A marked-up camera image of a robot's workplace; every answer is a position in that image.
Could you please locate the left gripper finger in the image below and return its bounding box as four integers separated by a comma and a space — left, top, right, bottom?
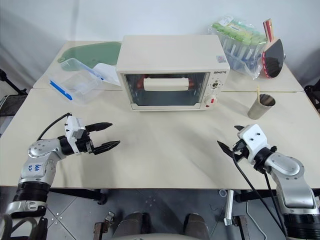
85, 122, 114, 133
93, 140, 122, 155

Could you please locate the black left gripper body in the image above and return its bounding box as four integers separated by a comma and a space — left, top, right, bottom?
74, 126, 98, 156

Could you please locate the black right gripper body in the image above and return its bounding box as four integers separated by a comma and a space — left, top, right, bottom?
231, 139, 251, 164

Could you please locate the cream oven timer knob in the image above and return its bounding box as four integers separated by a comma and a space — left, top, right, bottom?
204, 93, 218, 108

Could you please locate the cream toaster oven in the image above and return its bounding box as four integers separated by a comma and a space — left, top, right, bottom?
116, 34, 231, 112

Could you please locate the steel cup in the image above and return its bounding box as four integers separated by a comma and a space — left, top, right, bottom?
247, 93, 277, 120

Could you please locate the clear container with blue clips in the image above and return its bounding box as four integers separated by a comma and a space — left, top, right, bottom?
47, 57, 105, 106

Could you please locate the clear plastic container lid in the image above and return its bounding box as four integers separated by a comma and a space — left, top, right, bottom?
92, 62, 123, 88

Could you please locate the silver metal tube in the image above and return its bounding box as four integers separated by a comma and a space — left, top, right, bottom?
223, 189, 235, 226

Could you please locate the red faced table tennis paddle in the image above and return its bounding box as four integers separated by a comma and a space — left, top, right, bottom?
260, 50, 270, 78

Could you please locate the green cutting board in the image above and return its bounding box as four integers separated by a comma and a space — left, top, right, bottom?
58, 41, 123, 71

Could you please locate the black equipment stand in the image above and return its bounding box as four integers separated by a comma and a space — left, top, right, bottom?
303, 84, 320, 116

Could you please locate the plastic bag of tubes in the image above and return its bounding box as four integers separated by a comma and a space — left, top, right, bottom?
207, 15, 267, 81

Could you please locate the black faced table tennis paddle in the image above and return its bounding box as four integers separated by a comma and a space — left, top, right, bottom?
262, 18, 287, 80

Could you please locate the dark rounded shape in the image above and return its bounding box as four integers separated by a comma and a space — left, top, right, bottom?
183, 212, 211, 240

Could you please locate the black tripod stand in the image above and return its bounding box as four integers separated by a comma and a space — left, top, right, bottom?
0, 68, 29, 96

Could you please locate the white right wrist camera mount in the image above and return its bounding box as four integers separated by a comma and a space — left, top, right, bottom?
236, 123, 272, 164

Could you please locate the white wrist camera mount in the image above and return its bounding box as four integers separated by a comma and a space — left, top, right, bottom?
63, 115, 87, 155
236, 123, 272, 164

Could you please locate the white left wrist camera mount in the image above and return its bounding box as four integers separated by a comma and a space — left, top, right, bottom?
63, 115, 87, 155

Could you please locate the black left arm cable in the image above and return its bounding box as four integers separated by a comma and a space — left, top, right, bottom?
36, 112, 73, 141

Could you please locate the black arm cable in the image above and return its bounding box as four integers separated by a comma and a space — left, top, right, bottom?
231, 147, 291, 237
36, 112, 73, 141

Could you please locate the black table frame bar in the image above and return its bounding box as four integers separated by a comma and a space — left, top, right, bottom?
49, 188, 109, 205
234, 189, 279, 204

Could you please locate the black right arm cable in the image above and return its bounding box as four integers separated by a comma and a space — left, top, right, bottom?
231, 147, 291, 237

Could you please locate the glass oven door with handle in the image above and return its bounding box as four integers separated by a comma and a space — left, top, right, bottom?
120, 71, 211, 111

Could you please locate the grey floor cable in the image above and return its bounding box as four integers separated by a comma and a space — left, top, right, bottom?
245, 199, 269, 240

